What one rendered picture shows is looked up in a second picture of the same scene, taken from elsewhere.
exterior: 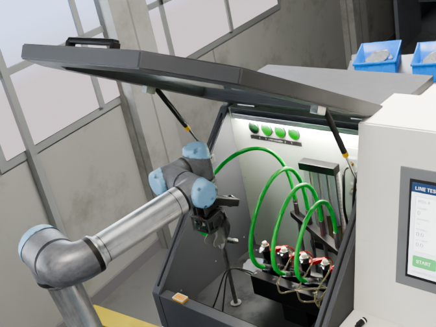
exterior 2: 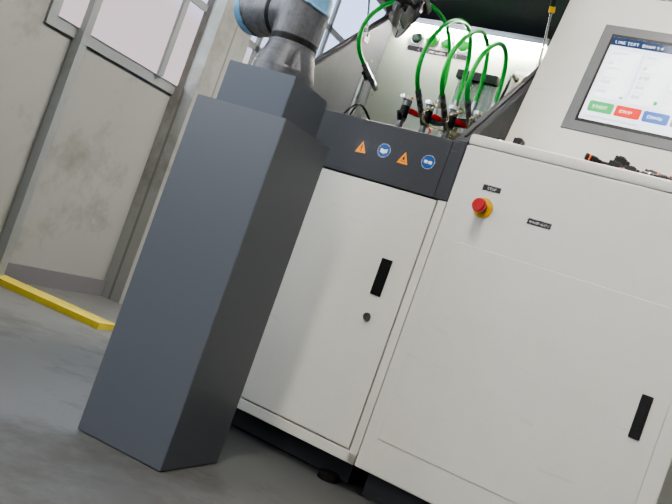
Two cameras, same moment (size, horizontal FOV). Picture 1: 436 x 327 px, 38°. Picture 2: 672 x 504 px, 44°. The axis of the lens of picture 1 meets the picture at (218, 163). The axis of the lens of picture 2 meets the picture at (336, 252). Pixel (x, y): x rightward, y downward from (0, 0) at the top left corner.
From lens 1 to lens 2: 198 cm
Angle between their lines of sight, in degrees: 31
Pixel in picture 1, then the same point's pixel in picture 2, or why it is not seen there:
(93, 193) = (91, 150)
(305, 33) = not seen: hidden behind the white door
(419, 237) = (604, 83)
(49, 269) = not seen: outside the picture
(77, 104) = (144, 45)
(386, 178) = (586, 35)
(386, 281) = (549, 127)
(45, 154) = (87, 56)
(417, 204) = (612, 55)
